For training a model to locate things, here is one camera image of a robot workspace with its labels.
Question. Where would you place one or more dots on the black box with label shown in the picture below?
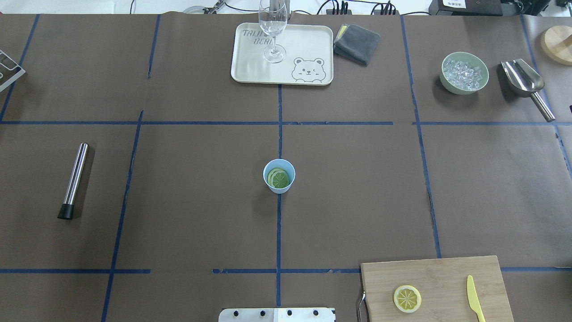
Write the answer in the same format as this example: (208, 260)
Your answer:
(465, 8)

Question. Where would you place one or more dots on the steel ice scoop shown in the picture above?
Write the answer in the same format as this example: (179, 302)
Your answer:
(526, 82)

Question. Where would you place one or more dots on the green bowl of ice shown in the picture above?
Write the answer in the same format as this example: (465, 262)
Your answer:
(463, 73)

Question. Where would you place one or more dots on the white wire cup rack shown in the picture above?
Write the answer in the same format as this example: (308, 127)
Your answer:
(10, 71)

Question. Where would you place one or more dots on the steel muddler black tip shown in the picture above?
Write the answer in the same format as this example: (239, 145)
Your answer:
(67, 208)

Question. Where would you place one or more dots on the clear wine glass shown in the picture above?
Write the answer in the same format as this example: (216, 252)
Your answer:
(273, 17)

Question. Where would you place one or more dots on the grey folded cloth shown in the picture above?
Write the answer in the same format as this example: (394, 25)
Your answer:
(356, 43)

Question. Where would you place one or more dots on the light blue plastic cup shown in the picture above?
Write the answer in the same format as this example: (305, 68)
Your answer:
(284, 164)

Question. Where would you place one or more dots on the bamboo cutting board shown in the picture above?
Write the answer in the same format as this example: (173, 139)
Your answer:
(442, 284)

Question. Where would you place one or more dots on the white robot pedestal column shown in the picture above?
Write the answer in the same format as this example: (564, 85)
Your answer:
(303, 314)

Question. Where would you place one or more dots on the yellow plastic knife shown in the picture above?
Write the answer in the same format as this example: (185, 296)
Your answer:
(473, 299)

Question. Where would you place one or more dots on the wooden cup tree stand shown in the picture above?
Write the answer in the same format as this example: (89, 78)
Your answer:
(556, 42)

